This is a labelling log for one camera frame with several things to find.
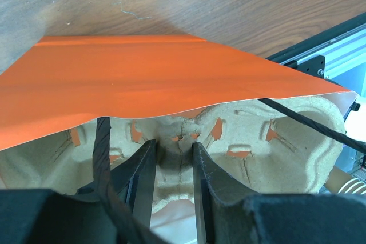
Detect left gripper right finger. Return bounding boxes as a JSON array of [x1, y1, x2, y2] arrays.
[[193, 143, 365, 243]]

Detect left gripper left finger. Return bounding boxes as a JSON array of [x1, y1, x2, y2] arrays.
[[1, 140, 156, 243]]

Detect cardboard cup carrier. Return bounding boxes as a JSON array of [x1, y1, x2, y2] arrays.
[[1, 99, 343, 212]]

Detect orange paper bag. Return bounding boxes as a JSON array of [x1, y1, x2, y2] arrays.
[[0, 34, 366, 244]]

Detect brown paper cup stack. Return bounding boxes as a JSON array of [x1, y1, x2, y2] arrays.
[[324, 166, 366, 196]]

